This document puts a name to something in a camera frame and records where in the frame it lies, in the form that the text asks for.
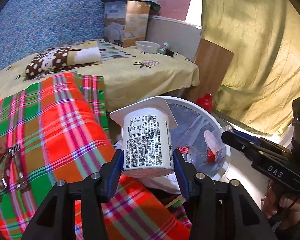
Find clear bottle red cap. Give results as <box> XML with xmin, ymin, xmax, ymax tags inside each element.
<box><xmin>176</xmin><ymin>146</ymin><xmax>219</xmax><ymax>172</ymax></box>

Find clear plastic lid cup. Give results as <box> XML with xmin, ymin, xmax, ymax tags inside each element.
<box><xmin>204</xmin><ymin>125</ymin><xmax>233</xmax><ymax>163</ymax></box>

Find white yogurt cup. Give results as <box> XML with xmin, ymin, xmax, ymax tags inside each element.
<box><xmin>110</xmin><ymin>96</ymin><xmax>178</xmax><ymax>179</ymax></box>

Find brown coffee stick packet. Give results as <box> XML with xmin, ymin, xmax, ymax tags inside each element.
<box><xmin>0</xmin><ymin>144</ymin><xmax>29</xmax><ymax>192</ymax></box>

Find white round trash bin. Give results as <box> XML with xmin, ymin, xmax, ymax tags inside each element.
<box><xmin>110</xmin><ymin>96</ymin><xmax>230</xmax><ymax>194</ymax></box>

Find translucent trash bag liner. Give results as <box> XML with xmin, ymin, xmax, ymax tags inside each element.
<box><xmin>169</xmin><ymin>103</ymin><xmax>225</xmax><ymax>178</ymax></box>

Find person's right hand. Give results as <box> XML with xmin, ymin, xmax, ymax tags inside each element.
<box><xmin>261</xmin><ymin>180</ymin><xmax>300</xmax><ymax>230</ymax></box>

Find red detergent bottle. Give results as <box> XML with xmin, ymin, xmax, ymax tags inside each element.
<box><xmin>196</xmin><ymin>93</ymin><xmax>213</xmax><ymax>113</ymax></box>

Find red green plaid cloth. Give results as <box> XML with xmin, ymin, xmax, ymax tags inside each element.
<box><xmin>0</xmin><ymin>73</ymin><xmax>191</xmax><ymax>239</ymax></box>

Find wooden board panel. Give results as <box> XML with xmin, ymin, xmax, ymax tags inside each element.
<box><xmin>183</xmin><ymin>38</ymin><xmax>234</xmax><ymax>102</ymax></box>

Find yellow green curtain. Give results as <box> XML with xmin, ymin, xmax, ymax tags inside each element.
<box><xmin>202</xmin><ymin>0</ymin><xmax>300</xmax><ymax>136</ymax></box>

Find brown polka dot pillow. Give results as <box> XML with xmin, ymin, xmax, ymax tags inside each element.
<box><xmin>25</xmin><ymin>40</ymin><xmax>101</xmax><ymax>79</ymax></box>

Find small green jar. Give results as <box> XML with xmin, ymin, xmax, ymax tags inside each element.
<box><xmin>157</xmin><ymin>42</ymin><xmax>169</xmax><ymax>55</ymax></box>

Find white plastic bowl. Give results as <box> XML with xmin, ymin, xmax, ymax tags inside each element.
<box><xmin>135</xmin><ymin>41</ymin><xmax>160</xmax><ymax>54</ymax></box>

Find bedding package box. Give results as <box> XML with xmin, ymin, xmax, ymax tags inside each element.
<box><xmin>101</xmin><ymin>0</ymin><xmax>161</xmax><ymax>48</ymax></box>

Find blue floral headboard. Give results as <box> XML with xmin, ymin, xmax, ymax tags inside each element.
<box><xmin>0</xmin><ymin>0</ymin><xmax>104</xmax><ymax>70</ymax></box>

